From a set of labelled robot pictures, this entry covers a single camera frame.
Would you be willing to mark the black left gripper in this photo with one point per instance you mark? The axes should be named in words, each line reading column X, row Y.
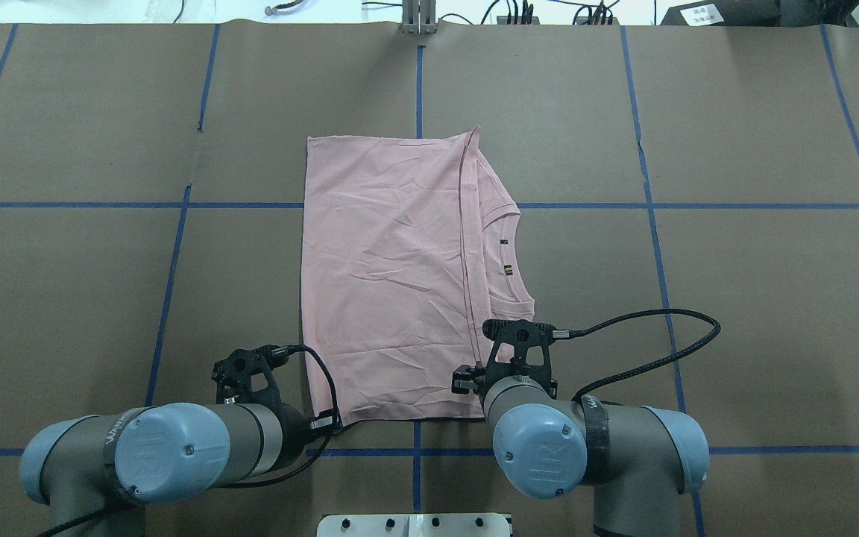
column 294, row 428

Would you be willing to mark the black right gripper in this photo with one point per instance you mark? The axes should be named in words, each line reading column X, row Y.
column 464, row 382

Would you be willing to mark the pink printed t-shirt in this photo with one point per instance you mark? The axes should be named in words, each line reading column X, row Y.
column 408, row 246

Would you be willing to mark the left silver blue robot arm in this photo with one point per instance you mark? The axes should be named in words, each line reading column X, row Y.
column 98, row 474

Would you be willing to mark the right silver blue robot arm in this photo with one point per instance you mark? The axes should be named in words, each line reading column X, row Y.
column 639, row 460

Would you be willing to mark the metal reacher grabber tool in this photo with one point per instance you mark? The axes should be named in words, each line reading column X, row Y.
column 285, row 8

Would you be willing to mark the black power box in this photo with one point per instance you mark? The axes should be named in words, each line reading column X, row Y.
column 723, row 13

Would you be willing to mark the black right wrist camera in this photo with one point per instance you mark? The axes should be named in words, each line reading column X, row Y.
column 519, row 347

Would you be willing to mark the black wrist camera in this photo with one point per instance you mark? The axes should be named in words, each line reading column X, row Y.
column 246, row 376
column 519, row 347

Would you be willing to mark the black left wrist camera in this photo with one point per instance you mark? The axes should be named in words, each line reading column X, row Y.
column 246, row 376

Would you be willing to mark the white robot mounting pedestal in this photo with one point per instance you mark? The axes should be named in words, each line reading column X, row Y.
column 417, row 524

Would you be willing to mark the aluminium frame post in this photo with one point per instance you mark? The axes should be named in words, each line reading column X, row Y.
column 418, row 17

